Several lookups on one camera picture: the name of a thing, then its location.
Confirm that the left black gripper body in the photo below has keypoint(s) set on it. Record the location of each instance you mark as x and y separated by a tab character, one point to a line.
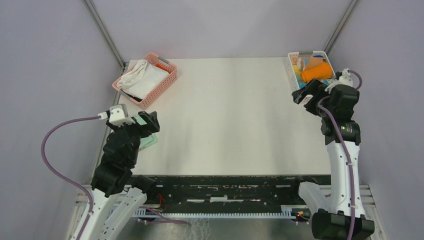
136	130

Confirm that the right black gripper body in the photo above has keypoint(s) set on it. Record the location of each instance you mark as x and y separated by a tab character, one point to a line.
314	106

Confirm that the bright orange towel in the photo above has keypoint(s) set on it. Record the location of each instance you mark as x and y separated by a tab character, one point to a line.
322	71

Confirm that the patterned white blue towel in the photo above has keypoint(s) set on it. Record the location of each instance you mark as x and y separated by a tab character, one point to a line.
302	84

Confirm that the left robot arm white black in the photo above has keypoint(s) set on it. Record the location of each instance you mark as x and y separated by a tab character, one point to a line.
115	193

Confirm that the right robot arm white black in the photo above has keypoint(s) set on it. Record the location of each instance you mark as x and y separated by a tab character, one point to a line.
341	215

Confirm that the mint green folded towel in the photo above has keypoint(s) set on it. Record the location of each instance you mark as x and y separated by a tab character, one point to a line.
146	141

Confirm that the yellow rolled towel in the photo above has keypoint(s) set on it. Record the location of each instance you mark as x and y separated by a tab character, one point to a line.
296	70

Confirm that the white cloth in basket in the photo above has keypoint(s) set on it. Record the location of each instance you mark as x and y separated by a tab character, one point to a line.
142	79

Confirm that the white plastic basket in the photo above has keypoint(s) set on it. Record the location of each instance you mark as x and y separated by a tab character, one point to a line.
292	56

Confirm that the red item in basket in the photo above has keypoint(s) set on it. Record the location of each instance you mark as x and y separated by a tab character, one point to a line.
160	66

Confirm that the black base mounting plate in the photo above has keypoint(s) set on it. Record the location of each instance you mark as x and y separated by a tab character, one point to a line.
243	194

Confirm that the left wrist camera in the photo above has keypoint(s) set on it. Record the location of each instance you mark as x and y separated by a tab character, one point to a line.
117	115

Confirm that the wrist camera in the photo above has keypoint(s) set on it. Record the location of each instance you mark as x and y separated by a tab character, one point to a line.
117	115
344	79

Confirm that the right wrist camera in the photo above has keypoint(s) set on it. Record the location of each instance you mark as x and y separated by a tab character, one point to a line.
344	79

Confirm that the white slotted cable duct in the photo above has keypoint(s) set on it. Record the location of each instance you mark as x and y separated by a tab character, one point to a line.
283	212

